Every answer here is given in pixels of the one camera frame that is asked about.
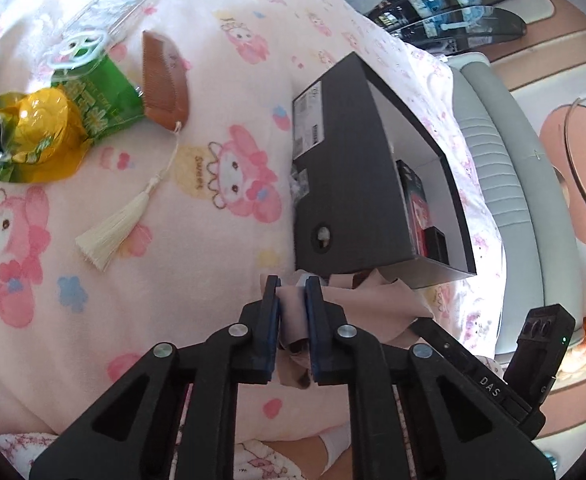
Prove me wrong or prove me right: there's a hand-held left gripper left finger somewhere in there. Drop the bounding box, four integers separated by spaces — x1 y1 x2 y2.
29 275 282 480

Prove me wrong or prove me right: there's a clear plastic package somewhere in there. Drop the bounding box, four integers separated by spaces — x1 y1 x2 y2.
48 0 155 72

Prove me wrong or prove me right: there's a black cardboard shoebox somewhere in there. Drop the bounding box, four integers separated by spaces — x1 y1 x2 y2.
292 51 478 290

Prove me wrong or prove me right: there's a pink cloth pouch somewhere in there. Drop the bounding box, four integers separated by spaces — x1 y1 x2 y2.
260 269 434 391

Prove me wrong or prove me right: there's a black screen protector box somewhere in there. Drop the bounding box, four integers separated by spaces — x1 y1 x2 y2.
395 159 431 256

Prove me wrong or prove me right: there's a person's leg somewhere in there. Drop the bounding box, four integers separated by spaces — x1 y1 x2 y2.
273 422 354 480

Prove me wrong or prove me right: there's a pink cartoon printed blanket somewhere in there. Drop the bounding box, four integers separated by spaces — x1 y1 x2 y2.
0 0 504 441

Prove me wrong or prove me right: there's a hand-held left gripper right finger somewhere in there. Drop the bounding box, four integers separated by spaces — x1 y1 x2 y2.
304 275 556 480

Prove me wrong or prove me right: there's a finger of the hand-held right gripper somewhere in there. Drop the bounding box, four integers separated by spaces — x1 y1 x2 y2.
407 318 467 359

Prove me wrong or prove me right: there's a green yellow snack packet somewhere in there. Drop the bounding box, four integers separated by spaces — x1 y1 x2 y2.
0 55 146 186

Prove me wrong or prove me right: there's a black glass display cabinet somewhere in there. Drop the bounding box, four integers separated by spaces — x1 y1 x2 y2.
333 0 528 53

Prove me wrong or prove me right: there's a grey padded headboard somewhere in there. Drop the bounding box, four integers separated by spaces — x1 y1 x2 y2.
446 55 586 361

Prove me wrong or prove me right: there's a wooden comb with tassel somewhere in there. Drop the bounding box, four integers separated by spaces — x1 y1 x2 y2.
75 30 190 273

